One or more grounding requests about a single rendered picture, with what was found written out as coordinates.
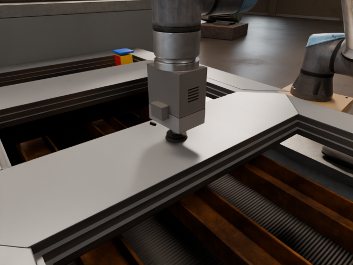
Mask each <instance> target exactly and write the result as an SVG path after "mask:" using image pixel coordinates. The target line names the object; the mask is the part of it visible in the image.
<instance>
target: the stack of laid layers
mask: <svg viewBox="0 0 353 265"><path fill-rule="evenodd" d="M115 65H116V61H115V56H114V55H113V56H107V57H100V58H94V59H87V60H81V61H76V62H70V63H63V64H57V65H50V66H44V67H37V68H31V69H24V70H18V71H14V72H7V73H0V87H3V86H9V85H14V84H20V83H26V82H29V81H35V80H41V79H46V78H52V77H58V76H63V75H69V74H75V73H81V72H86V71H90V70H95V69H101V68H107V67H112V66H115ZM145 91H148V78H147V77H146V78H141V79H136V80H132V81H127V82H124V83H119V84H115V85H110V86H106V87H101V88H96V89H92V90H87V91H82V92H79V93H75V94H70V95H66V96H61V97H56V98H52V99H47V100H42V101H38V102H35V103H30V104H25V105H21V106H16V107H12V108H7V109H2V110H0V129H3V128H6V127H10V126H15V125H19V124H22V123H26V122H29V121H33V120H37V119H41V118H45V117H49V116H53V115H57V114H61V113H65V112H68V111H72V110H76V109H80V108H84V107H88V106H92V105H96V104H100V103H104V102H107V101H111V100H115V99H118V98H122V97H127V96H131V95H134V94H138V93H142V92H145ZM237 91H241V92H255V93H279V92H277V91H266V90H242V89H239V88H236V87H233V86H230V85H227V84H224V83H221V82H219V81H215V80H212V79H209V78H207V82H206V97H208V98H211V99H217V98H220V97H223V96H226V95H229V94H232V93H235V92H237ZM281 94H282V93H281ZM296 134H298V135H300V136H303V137H305V138H308V139H310V140H313V141H315V142H317V143H320V144H322V145H324V146H327V147H329V148H332V149H334V150H337V151H339V152H342V153H344V154H346V155H349V156H351V157H353V134H352V133H349V132H346V131H344V130H341V129H338V128H335V127H332V126H330V125H326V124H324V123H321V122H318V121H316V120H313V119H310V118H307V117H304V116H302V115H300V114H298V115H296V116H294V117H292V118H290V119H288V120H286V121H284V122H282V123H280V124H278V125H276V126H274V127H272V128H270V129H268V130H266V131H264V132H262V133H260V134H258V135H255V136H253V137H251V138H249V139H247V140H245V141H243V142H241V143H239V144H237V145H235V146H233V147H231V148H229V149H227V150H225V151H223V152H221V153H219V154H217V155H215V156H213V157H211V158H209V159H207V160H205V161H203V162H201V163H199V164H197V165H195V166H193V167H191V168H189V169H187V170H185V171H183V172H181V173H179V174H177V175H175V176H173V177H171V178H169V179H167V180H165V181H163V182H160V183H158V184H156V185H154V186H152V187H150V188H148V189H146V190H144V191H142V192H140V193H138V194H136V195H134V196H132V197H130V198H128V199H126V200H124V201H122V202H120V203H118V204H116V205H114V206H112V207H110V208H108V209H106V210H104V211H102V212H100V213H98V214H96V215H94V216H92V217H90V218H88V219H86V220H84V221H82V222H80V223H78V224H76V225H74V226H72V227H70V228H68V229H66V230H63V231H61V232H59V233H57V234H55V235H53V236H51V237H49V238H47V239H45V240H43V241H41V242H39V243H37V244H35V245H33V246H31V247H29V248H31V249H32V252H33V255H34V258H35V260H36V263H37V265H67V264H68V263H70V262H72V261H74V260H76V259H77V258H79V257H81V256H83V255H84V254H86V253H88V252H89V251H91V250H93V249H95V248H96V247H98V246H100V245H102V244H104V243H105V242H107V241H109V240H111V239H112V238H114V237H116V236H118V235H120V234H121V233H123V232H125V231H127V230H128V229H130V228H132V227H134V226H135V225H137V224H139V223H141V222H143V221H144V220H146V219H148V218H150V217H151V216H153V215H155V214H156V213H158V212H160V211H162V210H163V209H165V208H167V207H169V206H171V205H172V204H174V203H176V202H178V201H179V200H181V199H183V198H185V197H187V196H188V195H190V194H192V193H194V192H195V191H197V190H199V189H201V188H203V187H204V186H206V185H208V184H210V183H211V182H213V181H215V180H217V179H219V178H220V177H222V176H223V175H225V174H227V173H229V172H230V171H232V170H234V169H236V168H238V167H239V166H241V165H243V164H245V163H246V162H248V161H250V160H252V159H254V158H255V157H257V156H259V155H261V154H262V153H264V152H266V151H268V150H270V149H271V148H273V147H275V146H277V145H278V144H280V143H282V142H284V141H285V140H287V139H289V138H290V137H292V136H294V135H296ZM0 164H1V167H2V170H3V169H6V168H9V167H11V166H12V165H11V163H10V161H9V159H8V156H7V154H6V151H5V149H4V147H3V144H2V142H1V140H0Z"/></svg>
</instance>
